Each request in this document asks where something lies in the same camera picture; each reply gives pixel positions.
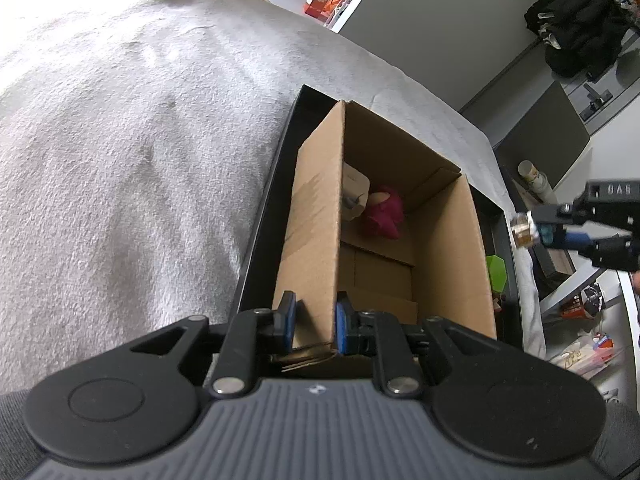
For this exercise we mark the green hexagonal organizer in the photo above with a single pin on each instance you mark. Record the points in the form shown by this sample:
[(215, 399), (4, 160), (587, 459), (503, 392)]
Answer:
[(497, 272)]

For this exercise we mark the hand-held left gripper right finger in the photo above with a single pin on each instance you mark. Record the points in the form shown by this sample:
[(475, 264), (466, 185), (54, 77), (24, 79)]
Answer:
[(343, 327)]

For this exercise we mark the black tray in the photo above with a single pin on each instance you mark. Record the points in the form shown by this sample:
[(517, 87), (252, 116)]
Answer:
[(270, 240)]

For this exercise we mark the brown cardboard box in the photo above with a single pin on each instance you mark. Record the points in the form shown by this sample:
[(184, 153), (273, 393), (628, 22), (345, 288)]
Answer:
[(450, 260)]

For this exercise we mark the stack of paper cups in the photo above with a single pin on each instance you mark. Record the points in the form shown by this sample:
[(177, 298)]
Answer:
[(535, 177)]

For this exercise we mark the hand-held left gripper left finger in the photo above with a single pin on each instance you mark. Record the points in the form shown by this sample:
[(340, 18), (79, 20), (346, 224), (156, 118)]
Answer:
[(289, 320)]

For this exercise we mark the small dark-haired figurine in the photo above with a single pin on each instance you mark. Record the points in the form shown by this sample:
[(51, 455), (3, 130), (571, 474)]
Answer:
[(498, 304)]

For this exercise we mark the black door lock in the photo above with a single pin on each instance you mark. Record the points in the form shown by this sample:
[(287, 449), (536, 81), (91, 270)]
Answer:
[(595, 100)]

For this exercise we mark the grey board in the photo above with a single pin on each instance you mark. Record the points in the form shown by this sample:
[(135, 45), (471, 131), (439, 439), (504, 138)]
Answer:
[(545, 130)]

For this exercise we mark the black jacket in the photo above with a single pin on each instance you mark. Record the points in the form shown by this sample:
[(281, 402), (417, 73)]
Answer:
[(580, 20)]

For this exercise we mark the pink plush figurine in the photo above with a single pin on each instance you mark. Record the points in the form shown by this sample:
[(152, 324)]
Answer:
[(382, 215)]

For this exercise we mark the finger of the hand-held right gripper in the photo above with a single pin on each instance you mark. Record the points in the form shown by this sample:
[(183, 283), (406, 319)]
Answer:
[(570, 240), (557, 213)]

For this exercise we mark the white side table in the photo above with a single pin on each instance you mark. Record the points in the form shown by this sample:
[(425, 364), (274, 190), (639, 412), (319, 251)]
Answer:
[(575, 285)]

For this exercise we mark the beige cube toy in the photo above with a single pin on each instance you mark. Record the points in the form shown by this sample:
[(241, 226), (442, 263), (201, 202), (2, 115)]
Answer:
[(356, 185)]

